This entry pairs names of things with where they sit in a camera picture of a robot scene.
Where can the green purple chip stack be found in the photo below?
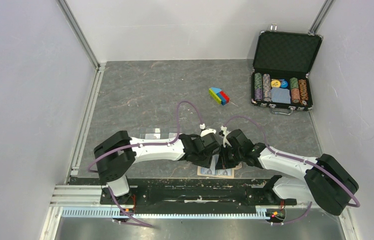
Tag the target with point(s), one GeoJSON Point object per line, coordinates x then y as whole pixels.
{"type": "Point", "coordinates": [258, 95]}

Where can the grey pink chip stack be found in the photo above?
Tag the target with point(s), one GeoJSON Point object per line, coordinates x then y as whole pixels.
{"type": "Point", "coordinates": [266, 84]}

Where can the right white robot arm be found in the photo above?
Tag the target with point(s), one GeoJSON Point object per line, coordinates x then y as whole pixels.
{"type": "Point", "coordinates": [321, 180]}

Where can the blue dealer chip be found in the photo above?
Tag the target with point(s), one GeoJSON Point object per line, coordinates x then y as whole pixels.
{"type": "Point", "coordinates": [284, 84]}

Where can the blue playing card deck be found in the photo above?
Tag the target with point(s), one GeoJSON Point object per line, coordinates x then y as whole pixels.
{"type": "Point", "coordinates": [280, 95]}

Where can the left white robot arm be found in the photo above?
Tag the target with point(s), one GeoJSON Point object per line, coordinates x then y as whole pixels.
{"type": "Point", "coordinates": [118, 153]}

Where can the beige card holder wallet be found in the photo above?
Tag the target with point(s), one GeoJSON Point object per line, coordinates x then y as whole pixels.
{"type": "Point", "coordinates": [236, 168]}

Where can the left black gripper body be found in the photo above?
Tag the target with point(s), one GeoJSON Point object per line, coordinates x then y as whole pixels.
{"type": "Point", "coordinates": [205, 159]}

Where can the colourful toy brick block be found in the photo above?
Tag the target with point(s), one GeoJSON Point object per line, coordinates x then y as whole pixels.
{"type": "Point", "coordinates": [219, 95]}

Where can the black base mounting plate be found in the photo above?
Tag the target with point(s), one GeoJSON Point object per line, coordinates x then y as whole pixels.
{"type": "Point", "coordinates": [201, 196]}

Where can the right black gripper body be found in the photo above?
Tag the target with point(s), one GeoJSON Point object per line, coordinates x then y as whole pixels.
{"type": "Point", "coordinates": [230, 157]}

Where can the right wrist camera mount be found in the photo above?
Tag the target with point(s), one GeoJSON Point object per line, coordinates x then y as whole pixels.
{"type": "Point", "coordinates": [224, 132]}

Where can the black poker chip case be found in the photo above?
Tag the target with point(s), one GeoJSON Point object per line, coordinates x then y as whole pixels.
{"type": "Point", "coordinates": [285, 55]}

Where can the yellow dealer chip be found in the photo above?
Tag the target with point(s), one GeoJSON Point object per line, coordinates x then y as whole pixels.
{"type": "Point", "coordinates": [275, 83]}

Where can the green red chip stack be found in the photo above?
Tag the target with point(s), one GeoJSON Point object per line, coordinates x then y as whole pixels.
{"type": "Point", "coordinates": [294, 89]}

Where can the orange brown chip stack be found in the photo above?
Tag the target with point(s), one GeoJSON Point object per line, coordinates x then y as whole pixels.
{"type": "Point", "coordinates": [303, 92]}

